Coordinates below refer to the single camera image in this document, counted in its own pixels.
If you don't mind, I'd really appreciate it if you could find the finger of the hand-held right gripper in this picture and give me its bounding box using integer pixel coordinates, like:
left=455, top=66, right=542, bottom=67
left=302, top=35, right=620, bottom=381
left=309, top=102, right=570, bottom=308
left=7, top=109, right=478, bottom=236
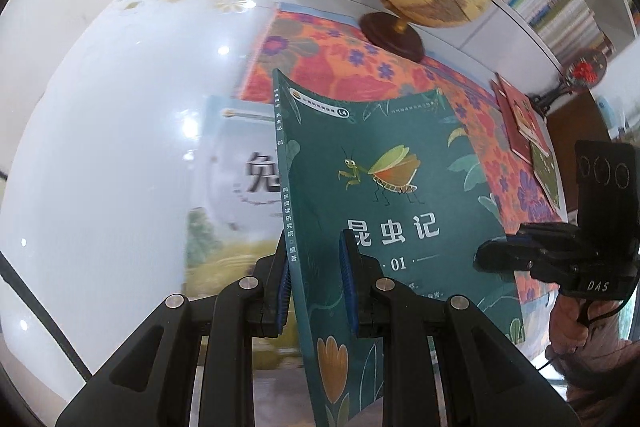
left=506, top=222, right=597, bottom=256
left=472, top=240, right=544, bottom=276

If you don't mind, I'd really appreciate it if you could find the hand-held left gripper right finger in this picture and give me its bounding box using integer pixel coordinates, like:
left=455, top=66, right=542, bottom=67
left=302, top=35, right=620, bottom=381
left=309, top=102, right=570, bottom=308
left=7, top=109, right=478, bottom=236
left=338, top=228, right=581, bottom=427

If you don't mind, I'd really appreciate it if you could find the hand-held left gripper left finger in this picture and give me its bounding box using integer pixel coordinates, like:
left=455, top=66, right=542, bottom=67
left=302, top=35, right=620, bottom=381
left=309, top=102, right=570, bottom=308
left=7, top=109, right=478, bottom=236
left=55, top=236, right=293, bottom=427

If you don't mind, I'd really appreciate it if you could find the dark red book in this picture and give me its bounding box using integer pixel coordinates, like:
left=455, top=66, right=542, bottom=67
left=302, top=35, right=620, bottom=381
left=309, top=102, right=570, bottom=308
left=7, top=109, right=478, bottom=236
left=491, top=76, right=532, bottom=162

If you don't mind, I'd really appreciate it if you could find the green book mantis cover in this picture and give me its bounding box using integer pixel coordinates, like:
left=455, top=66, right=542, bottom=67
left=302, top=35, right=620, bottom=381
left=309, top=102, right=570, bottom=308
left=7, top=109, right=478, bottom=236
left=271, top=68, right=526, bottom=427

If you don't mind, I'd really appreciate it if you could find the person's right forearm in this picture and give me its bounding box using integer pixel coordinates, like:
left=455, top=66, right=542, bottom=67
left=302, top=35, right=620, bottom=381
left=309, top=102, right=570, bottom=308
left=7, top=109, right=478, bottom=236
left=547, top=327, right=640, bottom=410

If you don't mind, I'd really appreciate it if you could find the person's right hand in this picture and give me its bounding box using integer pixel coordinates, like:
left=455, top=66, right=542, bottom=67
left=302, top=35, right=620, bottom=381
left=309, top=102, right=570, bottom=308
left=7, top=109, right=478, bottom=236
left=548, top=291, right=594, bottom=349

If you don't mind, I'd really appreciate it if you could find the green book white flower cover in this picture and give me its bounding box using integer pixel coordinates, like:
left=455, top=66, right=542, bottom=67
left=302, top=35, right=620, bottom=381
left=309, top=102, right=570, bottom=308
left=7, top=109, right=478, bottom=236
left=529, top=141, right=563, bottom=214

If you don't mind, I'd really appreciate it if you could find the brown wooden cabinet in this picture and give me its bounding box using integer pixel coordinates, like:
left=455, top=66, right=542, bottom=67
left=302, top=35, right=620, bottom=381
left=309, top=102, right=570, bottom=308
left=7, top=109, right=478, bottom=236
left=545, top=89, right=631, bottom=228

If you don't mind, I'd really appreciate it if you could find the bright red book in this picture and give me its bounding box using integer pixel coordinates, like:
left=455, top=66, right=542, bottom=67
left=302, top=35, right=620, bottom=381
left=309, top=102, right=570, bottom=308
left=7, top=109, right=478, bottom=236
left=501, top=79, right=552, bottom=155

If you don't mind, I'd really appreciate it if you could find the light blue box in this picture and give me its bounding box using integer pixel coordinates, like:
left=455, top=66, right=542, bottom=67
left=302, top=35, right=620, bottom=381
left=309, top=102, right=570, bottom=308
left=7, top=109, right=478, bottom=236
left=596, top=96, right=618, bottom=124

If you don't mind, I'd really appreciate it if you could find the round red flower fan ornament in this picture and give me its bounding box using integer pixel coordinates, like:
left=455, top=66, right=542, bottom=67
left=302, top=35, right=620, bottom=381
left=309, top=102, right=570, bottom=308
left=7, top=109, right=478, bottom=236
left=530, top=48, right=610, bottom=108

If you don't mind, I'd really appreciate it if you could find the floral orange table mat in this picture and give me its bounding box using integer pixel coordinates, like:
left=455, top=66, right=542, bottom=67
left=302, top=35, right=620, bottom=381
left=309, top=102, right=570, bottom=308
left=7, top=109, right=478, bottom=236
left=239, top=2, right=571, bottom=358

